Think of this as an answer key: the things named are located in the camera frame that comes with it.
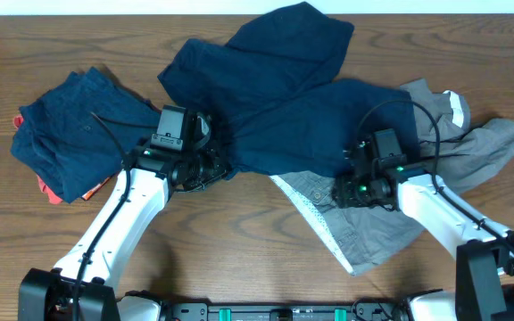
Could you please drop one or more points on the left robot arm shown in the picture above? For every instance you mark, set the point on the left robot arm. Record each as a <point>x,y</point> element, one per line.
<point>82,284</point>

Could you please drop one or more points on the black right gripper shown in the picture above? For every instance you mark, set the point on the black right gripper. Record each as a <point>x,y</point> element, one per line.
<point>346,185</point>

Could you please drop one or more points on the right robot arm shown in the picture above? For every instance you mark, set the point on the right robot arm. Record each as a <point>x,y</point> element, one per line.
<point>482,248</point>

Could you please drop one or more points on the folded navy shorts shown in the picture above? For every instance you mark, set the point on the folded navy shorts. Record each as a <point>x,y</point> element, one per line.
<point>68,135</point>

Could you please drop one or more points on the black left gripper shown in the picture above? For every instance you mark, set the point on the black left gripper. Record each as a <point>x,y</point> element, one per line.
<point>220,169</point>

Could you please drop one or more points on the grey shorts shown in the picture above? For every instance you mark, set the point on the grey shorts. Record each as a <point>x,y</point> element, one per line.
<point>363,238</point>

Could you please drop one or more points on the folded red garment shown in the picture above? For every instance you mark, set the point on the folded red garment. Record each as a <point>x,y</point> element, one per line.
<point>44,188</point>

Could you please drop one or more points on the navy blue shorts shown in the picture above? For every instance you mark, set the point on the navy blue shorts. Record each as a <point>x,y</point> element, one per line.
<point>279,103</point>

